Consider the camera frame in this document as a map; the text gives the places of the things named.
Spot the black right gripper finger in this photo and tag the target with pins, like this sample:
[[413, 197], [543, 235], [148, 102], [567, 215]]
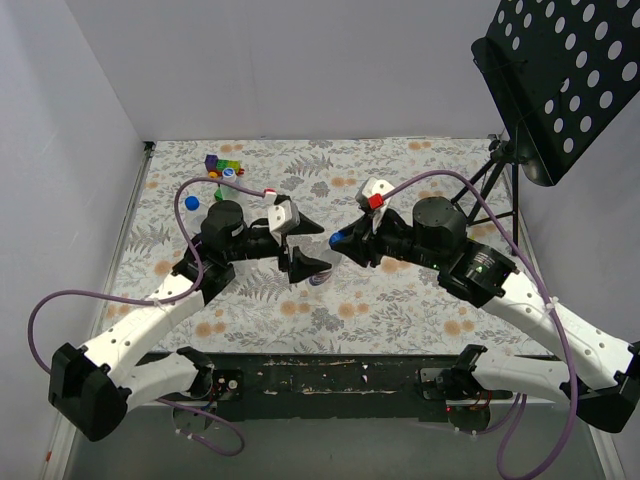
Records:
[[356, 251], [356, 229]]

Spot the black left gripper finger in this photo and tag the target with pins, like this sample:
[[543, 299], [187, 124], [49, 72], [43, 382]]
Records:
[[307, 268], [300, 224]]

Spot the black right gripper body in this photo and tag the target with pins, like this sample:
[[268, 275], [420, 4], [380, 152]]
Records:
[[370, 240]]

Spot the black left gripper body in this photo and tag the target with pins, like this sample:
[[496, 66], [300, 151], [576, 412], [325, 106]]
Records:
[[285, 249]]

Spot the blue bottle cap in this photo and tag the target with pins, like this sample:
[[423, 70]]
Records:
[[192, 203], [335, 238]]

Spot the Pocari Sweat bottle cap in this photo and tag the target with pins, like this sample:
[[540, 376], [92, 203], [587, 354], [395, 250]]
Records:
[[229, 174]]

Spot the Pocari Sweat labelled bottle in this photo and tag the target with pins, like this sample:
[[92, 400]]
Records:
[[193, 220]]

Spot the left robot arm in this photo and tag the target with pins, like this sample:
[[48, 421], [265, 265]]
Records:
[[95, 385]]

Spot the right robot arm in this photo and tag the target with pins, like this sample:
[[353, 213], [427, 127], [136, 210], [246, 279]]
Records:
[[600, 371]]

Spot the green blue toy figure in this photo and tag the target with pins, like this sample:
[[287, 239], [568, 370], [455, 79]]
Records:
[[221, 193]]

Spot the colourful toy block train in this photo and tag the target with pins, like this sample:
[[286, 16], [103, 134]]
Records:
[[217, 165]]

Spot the black music stand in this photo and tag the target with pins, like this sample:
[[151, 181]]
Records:
[[559, 72]]

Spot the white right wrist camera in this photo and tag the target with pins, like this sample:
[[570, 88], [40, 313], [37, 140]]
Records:
[[370, 198]]

